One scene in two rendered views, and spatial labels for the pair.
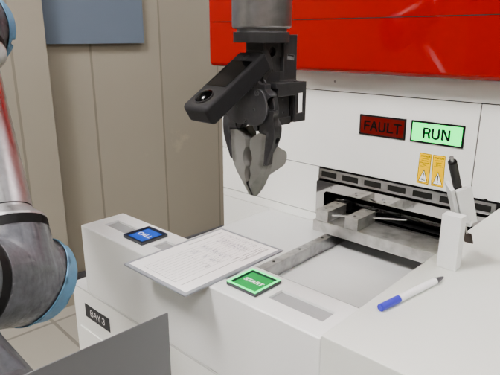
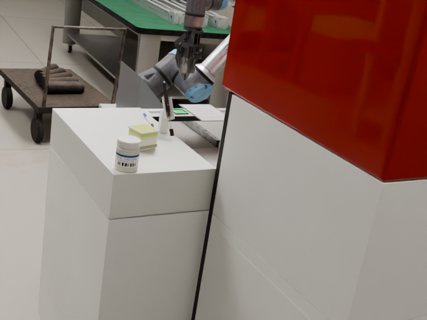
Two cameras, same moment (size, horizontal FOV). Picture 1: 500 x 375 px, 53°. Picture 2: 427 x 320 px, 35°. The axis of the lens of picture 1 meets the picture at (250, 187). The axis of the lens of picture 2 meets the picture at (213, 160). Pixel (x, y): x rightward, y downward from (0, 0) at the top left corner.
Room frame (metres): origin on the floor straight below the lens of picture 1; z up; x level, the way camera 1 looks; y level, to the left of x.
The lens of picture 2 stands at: (1.48, -2.46, 1.73)
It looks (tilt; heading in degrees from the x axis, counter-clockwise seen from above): 20 degrees down; 105
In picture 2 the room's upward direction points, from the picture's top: 9 degrees clockwise
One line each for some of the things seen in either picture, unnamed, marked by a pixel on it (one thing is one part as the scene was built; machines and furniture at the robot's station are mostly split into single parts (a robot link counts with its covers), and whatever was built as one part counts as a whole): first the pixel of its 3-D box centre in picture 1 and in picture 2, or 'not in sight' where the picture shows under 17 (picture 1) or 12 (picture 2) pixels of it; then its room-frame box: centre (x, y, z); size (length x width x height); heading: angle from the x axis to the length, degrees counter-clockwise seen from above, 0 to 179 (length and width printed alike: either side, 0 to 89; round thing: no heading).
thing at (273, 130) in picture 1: (263, 130); (182, 56); (0.64, -0.02, 1.19); 0.05 x 0.02 x 0.09; 47
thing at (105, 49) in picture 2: not in sight; (138, 37); (-1.08, 3.59, 0.47); 2.58 x 1.01 x 0.93; 134
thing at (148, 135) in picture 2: not in sight; (142, 137); (0.70, -0.49, 1.00); 0.07 x 0.07 x 0.07; 62
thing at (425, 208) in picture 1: (393, 215); not in sight; (1.12, -0.34, 0.89); 0.44 x 0.02 x 0.10; 47
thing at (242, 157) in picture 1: (254, 158); (190, 69); (0.68, -0.01, 1.14); 0.06 x 0.03 x 0.09; 137
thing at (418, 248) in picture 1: (389, 239); not in sight; (1.05, -0.31, 0.87); 0.36 x 0.08 x 0.03; 47
